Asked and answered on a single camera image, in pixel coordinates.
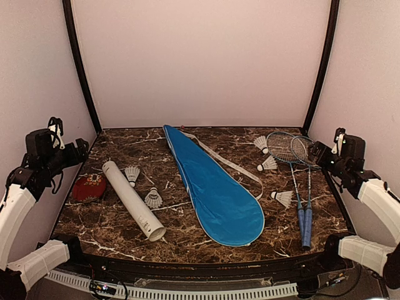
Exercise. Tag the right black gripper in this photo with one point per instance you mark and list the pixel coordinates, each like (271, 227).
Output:
(319, 147)

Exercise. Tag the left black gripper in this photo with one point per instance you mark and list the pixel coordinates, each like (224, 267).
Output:
(75, 159)

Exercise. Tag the white shuttlecock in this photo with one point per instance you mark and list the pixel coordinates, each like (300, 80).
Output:
(153, 199)
(269, 164)
(132, 173)
(261, 143)
(284, 198)

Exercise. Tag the white shuttlecock tube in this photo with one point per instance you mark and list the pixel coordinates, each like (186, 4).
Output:
(143, 216)

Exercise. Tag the blue racket bag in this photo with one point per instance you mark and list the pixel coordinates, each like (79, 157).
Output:
(227, 212)

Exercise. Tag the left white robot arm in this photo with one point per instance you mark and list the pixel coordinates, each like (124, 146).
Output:
(46, 157)

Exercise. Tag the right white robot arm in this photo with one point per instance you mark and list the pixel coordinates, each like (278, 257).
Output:
(346, 161)

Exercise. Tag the blue badminton racket right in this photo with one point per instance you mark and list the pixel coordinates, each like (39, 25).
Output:
(300, 146)

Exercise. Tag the blue badminton racket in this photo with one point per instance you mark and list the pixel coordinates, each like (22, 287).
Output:
(279, 146)
(300, 146)

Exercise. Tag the blue badminton racket left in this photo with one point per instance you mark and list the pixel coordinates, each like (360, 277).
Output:
(279, 146)

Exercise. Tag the red embroidered round pouch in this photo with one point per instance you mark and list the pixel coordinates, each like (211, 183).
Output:
(89, 188)

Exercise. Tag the white shuttlecock by rackets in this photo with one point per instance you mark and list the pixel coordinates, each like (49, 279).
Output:
(269, 164)

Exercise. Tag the white shuttlecock beside tube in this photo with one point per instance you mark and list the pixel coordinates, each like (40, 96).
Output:
(153, 199)

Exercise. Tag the small circuit board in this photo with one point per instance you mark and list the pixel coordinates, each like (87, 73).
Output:
(98, 288)

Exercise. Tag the black front table rail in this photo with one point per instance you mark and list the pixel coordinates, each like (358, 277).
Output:
(293, 269)

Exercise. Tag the white slotted cable duct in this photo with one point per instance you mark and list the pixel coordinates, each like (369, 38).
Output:
(81, 283)

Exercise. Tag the black right corner post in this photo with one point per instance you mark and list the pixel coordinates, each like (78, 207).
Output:
(323, 66)

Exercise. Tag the black corner post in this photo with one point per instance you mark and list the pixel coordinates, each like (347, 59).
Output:
(323, 66)
(67, 6)

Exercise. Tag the black left corner post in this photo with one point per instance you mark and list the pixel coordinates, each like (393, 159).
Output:
(67, 6)

